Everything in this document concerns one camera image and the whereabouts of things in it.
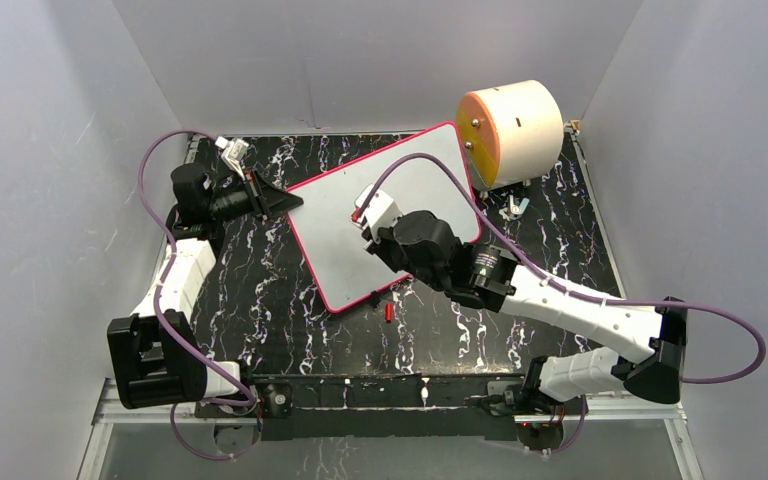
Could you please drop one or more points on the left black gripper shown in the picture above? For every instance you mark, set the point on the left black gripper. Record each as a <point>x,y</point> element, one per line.
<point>265,199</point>

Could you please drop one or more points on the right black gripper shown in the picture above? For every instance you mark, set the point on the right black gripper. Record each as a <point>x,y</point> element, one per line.
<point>386,236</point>

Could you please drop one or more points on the pink framed whiteboard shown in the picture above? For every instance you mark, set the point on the pink framed whiteboard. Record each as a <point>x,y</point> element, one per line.
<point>426,171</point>

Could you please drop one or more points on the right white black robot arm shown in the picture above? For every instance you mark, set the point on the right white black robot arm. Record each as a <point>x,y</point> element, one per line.
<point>641,348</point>

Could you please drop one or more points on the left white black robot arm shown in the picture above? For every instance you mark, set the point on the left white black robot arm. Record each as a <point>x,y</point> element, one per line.
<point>153,350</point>

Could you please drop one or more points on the black whiteboard foot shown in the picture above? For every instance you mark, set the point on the black whiteboard foot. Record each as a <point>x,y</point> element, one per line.
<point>374,300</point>

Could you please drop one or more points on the small white clip object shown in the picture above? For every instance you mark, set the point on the small white clip object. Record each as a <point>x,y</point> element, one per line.
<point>514,208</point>

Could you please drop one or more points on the cream cylinder with orange face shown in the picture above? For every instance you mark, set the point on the cream cylinder with orange face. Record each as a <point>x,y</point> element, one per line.
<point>511,133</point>

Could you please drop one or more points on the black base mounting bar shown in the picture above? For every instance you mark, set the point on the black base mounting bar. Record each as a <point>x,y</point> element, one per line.
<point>390,404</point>

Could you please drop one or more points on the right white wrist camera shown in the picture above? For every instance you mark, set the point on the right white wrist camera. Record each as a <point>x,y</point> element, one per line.
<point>381,212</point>

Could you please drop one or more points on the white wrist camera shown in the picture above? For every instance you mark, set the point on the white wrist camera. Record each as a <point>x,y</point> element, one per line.
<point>381,212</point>
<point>232,151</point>

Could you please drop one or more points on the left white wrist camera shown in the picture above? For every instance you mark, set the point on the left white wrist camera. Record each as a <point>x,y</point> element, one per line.
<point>232,151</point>

